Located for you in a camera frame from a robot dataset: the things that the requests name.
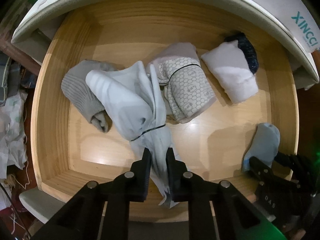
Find light blue underwear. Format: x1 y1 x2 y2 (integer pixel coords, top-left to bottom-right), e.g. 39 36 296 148
242 122 280 172

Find white pale-blue garment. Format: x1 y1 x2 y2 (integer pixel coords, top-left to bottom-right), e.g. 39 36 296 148
86 61 176 208

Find wooden drawer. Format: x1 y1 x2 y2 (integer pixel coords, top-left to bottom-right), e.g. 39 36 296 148
31 0 298 222

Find honeycomb patterned folded underwear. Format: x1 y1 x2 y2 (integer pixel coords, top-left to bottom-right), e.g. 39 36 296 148
146 42 216 124

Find white folded underwear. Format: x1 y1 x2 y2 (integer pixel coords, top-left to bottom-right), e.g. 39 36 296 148
201 40 259 104

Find dark navy folded underwear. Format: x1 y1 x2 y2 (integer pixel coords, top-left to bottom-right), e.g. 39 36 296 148
224 31 259 74

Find grey ribbed folded underwear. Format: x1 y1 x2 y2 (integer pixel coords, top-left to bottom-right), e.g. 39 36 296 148
61 60 116 133

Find white green-printed crumpled sheet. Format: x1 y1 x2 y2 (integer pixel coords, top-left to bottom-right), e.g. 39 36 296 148
0 89 29 213

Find white storage box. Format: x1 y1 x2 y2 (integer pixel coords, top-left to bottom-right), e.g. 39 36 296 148
252 0 319 53

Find plaid grey folded cloth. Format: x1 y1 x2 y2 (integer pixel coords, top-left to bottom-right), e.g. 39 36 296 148
0 52 21 106

